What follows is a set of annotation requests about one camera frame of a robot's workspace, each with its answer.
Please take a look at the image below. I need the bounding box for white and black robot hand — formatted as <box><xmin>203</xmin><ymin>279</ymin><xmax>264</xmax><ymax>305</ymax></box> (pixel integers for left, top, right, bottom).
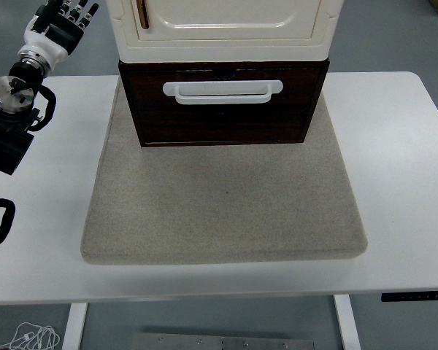
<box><xmin>21</xmin><ymin>0</ymin><xmax>100</xmax><ymax>66</ymax></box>

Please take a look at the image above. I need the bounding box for white drawer handle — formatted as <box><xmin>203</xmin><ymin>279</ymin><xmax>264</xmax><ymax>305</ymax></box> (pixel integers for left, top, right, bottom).
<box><xmin>162</xmin><ymin>79</ymin><xmax>284</xmax><ymax>106</ymax></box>

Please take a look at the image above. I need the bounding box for dark wooden drawer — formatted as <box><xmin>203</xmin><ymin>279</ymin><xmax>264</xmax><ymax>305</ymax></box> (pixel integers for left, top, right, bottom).
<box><xmin>126</xmin><ymin>65</ymin><xmax>321</xmax><ymax>144</ymax></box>

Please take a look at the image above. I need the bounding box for cream plastic cabinet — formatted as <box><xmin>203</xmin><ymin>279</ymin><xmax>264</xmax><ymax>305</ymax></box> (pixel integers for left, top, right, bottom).
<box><xmin>105</xmin><ymin>0</ymin><xmax>344</xmax><ymax>63</ymax></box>

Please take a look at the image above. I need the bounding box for cream cabinet door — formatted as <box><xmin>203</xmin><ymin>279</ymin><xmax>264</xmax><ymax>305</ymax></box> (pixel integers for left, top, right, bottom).
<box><xmin>131</xmin><ymin>0</ymin><xmax>322</xmax><ymax>41</ymax></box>

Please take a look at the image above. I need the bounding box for beige felt mat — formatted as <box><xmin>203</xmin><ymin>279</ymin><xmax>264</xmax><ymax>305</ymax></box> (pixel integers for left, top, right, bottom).
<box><xmin>80</xmin><ymin>75</ymin><xmax>369</xmax><ymax>265</ymax></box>

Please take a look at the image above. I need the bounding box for white table leg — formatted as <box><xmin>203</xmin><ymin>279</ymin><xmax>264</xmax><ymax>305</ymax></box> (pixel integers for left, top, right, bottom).
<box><xmin>61</xmin><ymin>302</ymin><xmax>89</xmax><ymax>350</ymax></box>
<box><xmin>333</xmin><ymin>294</ymin><xmax>362</xmax><ymax>350</ymax></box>

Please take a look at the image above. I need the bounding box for black table control panel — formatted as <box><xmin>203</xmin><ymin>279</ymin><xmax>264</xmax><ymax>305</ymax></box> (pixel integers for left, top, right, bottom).
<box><xmin>381</xmin><ymin>289</ymin><xmax>438</xmax><ymax>303</ymax></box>

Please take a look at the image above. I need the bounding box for copper door handle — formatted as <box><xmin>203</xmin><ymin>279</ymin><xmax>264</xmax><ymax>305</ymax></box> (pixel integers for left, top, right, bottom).
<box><xmin>137</xmin><ymin>0</ymin><xmax>150</xmax><ymax>29</ymax></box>

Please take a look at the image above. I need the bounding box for white cable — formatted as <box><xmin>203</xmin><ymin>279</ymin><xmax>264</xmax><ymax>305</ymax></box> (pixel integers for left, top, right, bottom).
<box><xmin>0</xmin><ymin>322</ymin><xmax>61</xmax><ymax>350</ymax></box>

